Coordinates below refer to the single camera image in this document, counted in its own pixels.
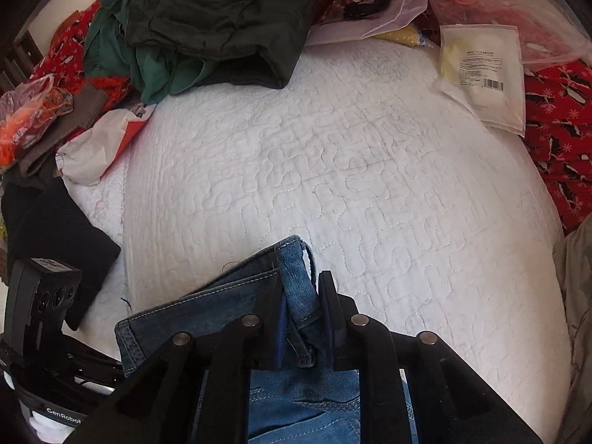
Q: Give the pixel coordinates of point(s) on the clear bag with orange contents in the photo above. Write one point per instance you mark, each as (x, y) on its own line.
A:
(508, 4)

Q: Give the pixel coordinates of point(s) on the white labelled packet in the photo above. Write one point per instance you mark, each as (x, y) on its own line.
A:
(481, 78)

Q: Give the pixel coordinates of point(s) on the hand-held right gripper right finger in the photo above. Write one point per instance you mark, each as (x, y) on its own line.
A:
(329, 319)

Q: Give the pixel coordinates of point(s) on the black cloth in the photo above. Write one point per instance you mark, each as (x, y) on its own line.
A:
(51, 226)

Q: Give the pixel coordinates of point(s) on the yellow soft item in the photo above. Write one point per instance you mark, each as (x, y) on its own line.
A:
(402, 36)

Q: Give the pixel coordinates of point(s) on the dark padded jacket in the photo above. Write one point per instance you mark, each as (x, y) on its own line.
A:
(222, 14)

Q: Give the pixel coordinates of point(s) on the orange plastic bag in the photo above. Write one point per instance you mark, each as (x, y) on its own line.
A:
(27, 120)

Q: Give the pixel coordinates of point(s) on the red patterned cloth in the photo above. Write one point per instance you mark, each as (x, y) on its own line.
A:
(64, 55)

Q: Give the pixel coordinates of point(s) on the white and red plastic bag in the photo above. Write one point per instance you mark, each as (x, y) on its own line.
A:
(92, 152)

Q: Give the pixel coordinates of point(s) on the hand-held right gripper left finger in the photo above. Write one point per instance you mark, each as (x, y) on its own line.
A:
(279, 333)

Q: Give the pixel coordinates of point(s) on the blue denim pants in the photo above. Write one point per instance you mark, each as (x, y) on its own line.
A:
(298, 286)

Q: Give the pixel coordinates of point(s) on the grey-brown cloth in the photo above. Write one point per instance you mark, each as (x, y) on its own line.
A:
(78, 111)

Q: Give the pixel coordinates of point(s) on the white quilted mattress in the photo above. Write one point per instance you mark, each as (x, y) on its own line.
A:
(370, 194)

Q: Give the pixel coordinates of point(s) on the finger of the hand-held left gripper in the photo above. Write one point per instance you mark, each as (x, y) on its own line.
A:
(92, 366)

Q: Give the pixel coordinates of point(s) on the grey floral pillow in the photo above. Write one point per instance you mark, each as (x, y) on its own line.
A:
(578, 296)

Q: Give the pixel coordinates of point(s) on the green garment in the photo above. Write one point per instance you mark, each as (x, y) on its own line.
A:
(152, 74)

